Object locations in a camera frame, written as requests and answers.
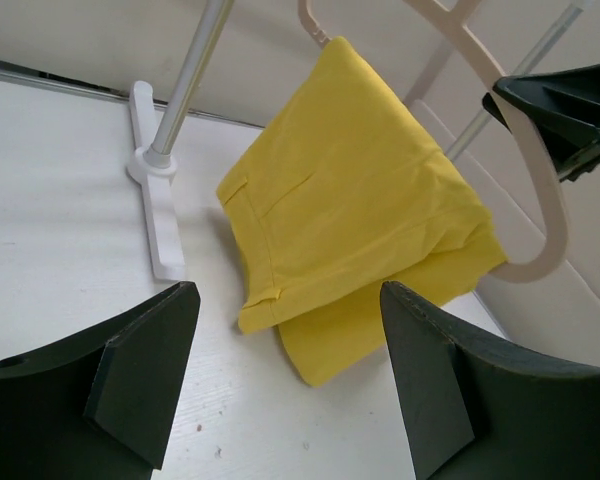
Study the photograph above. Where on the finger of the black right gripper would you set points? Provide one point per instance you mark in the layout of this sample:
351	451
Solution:
565	109

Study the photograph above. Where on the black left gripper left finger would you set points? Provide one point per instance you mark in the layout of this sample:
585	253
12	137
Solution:
100	403

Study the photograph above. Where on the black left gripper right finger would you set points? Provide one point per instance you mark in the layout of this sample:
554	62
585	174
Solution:
477	406

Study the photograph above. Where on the wooden clothes hanger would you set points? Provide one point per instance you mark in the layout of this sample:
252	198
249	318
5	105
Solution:
452	25

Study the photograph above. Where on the yellow trousers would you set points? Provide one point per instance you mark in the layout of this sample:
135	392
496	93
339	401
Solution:
343	191

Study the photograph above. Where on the white clothes rack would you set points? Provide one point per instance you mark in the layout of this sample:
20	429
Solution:
153	165

